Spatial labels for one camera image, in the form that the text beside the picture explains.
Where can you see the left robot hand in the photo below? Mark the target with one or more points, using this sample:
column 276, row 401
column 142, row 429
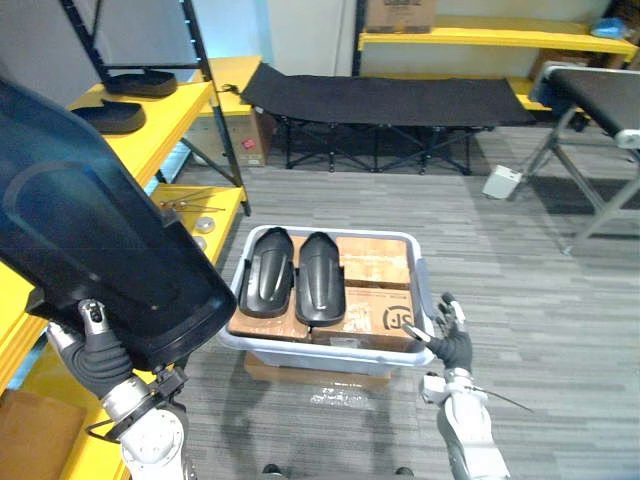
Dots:
column 97, row 360

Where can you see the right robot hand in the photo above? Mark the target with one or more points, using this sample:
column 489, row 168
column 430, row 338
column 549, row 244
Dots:
column 452, row 340

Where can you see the black plastic housing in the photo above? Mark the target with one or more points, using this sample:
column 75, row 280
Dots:
column 320, row 280
column 142, row 82
column 267, row 272
column 112, row 117
column 95, row 235

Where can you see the yellow shelf rack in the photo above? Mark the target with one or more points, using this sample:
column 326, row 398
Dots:
column 165, row 130

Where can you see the cardboard box with round logo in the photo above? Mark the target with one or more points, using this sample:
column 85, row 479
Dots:
column 370, row 315

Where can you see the brown cardboard box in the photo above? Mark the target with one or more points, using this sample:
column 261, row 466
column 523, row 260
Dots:
column 37, row 435

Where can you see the plain cardboard box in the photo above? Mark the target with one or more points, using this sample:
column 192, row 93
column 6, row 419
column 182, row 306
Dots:
column 375, row 260

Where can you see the grey plastic bin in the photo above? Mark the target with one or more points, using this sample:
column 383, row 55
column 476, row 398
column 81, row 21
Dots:
column 325, row 350

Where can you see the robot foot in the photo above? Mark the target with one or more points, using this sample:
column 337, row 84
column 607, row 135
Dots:
column 404, row 471
column 271, row 470

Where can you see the white power box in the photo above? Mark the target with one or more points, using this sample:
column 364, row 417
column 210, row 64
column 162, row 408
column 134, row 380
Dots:
column 501, row 182

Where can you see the round metal disc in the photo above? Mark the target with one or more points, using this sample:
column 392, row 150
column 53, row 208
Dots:
column 205, row 224

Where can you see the flat cardboard box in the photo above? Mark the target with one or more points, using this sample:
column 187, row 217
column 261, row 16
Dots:
column 270, row 325

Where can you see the thin metal rods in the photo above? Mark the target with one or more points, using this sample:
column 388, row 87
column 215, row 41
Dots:
column 192, row 204

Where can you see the black folding cot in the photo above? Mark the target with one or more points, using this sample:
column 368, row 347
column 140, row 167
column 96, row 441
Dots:
column 385, row 105

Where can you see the cardboard box with red label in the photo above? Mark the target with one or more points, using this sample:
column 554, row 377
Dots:
column 235, row 137

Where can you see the conveyor belt machine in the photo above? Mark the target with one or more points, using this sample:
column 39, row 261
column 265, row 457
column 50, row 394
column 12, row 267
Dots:
column 590, row 115

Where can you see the cardboard box with print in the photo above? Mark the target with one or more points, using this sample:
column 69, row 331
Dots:
column 400, row 15

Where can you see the blue plastic bag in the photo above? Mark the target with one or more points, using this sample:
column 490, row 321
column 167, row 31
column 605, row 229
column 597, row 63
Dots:
column 611, row 26

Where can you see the yellow wall shelf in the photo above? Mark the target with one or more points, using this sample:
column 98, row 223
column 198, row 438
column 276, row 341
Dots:
column 500, row 37

